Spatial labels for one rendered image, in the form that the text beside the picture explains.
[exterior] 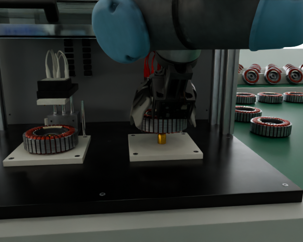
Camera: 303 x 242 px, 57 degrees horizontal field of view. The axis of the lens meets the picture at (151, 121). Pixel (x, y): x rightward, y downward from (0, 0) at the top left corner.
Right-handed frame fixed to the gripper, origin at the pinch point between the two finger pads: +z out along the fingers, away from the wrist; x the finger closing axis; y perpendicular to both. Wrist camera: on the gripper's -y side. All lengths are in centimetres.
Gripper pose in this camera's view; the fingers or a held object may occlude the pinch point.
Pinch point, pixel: (161, 121)
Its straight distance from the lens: 62.5
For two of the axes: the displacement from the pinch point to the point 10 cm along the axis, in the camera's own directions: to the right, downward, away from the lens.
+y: 0.8, 7.6, -6.5
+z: -0.9, 6.5, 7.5
